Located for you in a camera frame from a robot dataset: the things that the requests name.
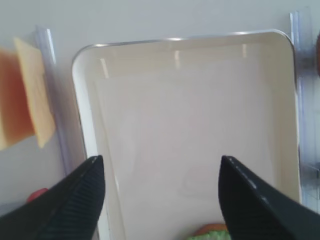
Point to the yellow cheese slice in rack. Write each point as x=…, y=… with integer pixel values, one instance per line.
x=33, y=76

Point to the orange cheese slice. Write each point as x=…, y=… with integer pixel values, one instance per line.
x=15, y=120

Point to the bottom bun slice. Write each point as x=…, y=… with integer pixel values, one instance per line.
x=211, y=228

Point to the clear acrylic rack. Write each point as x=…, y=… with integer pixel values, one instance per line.
x=63, y=103
x=308, y=106

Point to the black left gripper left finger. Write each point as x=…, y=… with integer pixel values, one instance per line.
x=68, y=211

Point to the clear acrylic rack left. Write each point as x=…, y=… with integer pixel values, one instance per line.
x=63, y=103

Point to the cream plastic tray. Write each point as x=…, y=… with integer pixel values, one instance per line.
x=162, y=113

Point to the red tomato slice in rack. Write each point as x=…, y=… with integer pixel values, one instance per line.
x=36, y=194

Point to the green lettuce leaf on stack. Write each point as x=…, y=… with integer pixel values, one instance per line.
x=212, y=235

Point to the clear acrylic rack right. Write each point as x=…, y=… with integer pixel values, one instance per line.
x=308, y=106

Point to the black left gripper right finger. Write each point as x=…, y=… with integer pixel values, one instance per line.
x=254, y=210

